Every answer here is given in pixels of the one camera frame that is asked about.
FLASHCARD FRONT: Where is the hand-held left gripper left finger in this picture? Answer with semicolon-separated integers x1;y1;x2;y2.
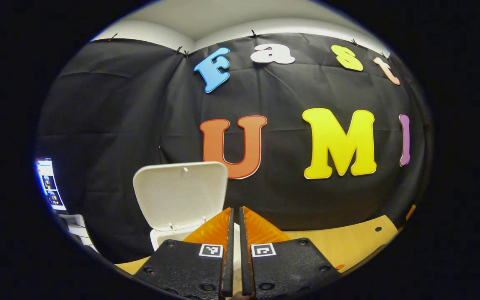
134;207;235;300

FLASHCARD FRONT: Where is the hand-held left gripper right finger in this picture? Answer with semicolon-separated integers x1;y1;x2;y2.
239;206;341;300

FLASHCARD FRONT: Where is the white desktop garbage bin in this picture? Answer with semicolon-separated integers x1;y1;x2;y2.
133;161;241;292

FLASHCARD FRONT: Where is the wooden desktop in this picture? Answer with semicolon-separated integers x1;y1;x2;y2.
115;215;399;298

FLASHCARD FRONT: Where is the white device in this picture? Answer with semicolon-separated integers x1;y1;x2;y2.
59;212;99;253

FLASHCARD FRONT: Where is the black backdrop cloth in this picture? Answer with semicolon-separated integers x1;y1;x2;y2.
36;32;432;263

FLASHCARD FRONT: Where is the computer monitor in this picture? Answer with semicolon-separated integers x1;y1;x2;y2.
36;157;67;211

